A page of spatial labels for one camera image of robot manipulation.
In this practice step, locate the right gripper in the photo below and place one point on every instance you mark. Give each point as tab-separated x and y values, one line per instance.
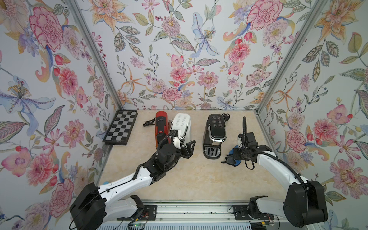
235	155

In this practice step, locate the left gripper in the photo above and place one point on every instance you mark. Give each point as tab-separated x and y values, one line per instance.
185	154

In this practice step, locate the blue grey cleaning cloth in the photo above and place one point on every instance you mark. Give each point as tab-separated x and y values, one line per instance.
229	159

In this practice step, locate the white coffee machine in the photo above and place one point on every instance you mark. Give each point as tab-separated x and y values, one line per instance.
182	123

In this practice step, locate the red coffee machine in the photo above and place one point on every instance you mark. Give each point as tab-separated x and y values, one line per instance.
161	126

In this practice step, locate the black coffee machine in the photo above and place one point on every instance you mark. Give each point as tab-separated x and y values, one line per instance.
214	136

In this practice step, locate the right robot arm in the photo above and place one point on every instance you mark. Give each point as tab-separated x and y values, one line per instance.
304	203

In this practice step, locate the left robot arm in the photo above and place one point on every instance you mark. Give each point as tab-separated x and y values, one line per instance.
96	205

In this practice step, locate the black white chessboard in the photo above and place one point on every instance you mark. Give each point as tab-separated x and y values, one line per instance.
121	128

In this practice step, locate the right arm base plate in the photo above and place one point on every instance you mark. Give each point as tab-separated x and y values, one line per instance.
243	212

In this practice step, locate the aluminium front rail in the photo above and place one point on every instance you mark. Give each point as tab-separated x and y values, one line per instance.
166	210

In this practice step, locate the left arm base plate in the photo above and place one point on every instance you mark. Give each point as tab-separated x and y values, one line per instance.
147	213

